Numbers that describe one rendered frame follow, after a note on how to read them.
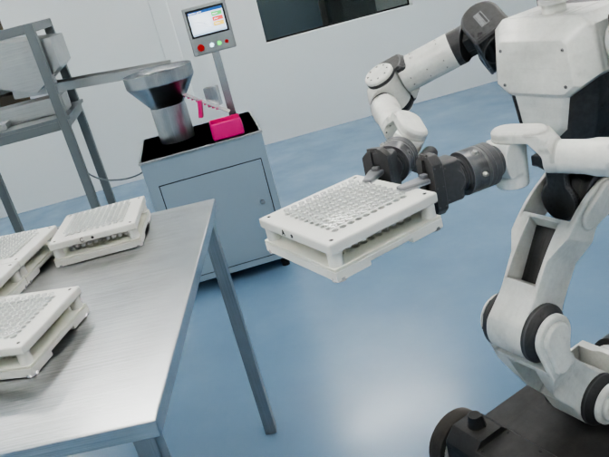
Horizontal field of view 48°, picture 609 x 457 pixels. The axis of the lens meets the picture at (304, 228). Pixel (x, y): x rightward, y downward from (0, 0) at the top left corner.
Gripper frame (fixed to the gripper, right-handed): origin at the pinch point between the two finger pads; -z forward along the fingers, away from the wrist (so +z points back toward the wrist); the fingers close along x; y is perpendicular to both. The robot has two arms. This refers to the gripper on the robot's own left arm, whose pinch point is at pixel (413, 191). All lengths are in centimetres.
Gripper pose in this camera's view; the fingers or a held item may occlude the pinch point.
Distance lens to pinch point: 129.5
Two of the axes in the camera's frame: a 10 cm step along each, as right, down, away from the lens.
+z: 8.9, -3.3, 3.2
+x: 2.1, 9.1, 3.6
